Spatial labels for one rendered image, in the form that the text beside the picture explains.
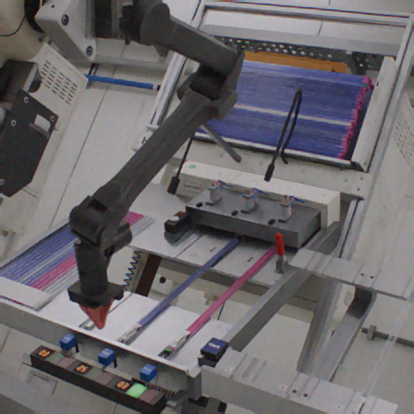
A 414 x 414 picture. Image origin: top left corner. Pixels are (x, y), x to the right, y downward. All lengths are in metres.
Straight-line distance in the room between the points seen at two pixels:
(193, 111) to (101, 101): 3.11
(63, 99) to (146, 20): 2.04
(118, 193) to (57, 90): 1.79
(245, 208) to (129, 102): 2.56
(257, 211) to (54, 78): 1.40
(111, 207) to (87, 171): 3.03
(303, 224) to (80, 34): 1.00
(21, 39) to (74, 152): 3.39
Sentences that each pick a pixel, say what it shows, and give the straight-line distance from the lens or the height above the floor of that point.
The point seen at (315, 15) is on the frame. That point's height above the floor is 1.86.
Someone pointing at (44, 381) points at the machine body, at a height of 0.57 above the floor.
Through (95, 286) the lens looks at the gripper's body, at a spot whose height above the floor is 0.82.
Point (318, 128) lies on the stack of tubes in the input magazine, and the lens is 2.20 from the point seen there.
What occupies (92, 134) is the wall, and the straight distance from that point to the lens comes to 4.60.
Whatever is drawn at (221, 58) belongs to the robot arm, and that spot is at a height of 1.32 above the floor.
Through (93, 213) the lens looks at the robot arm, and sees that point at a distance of 1.49.
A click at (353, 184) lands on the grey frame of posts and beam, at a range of 2.14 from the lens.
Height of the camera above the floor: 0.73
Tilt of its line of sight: 12 degrees up
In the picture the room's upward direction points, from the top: 20 degrees clockwise
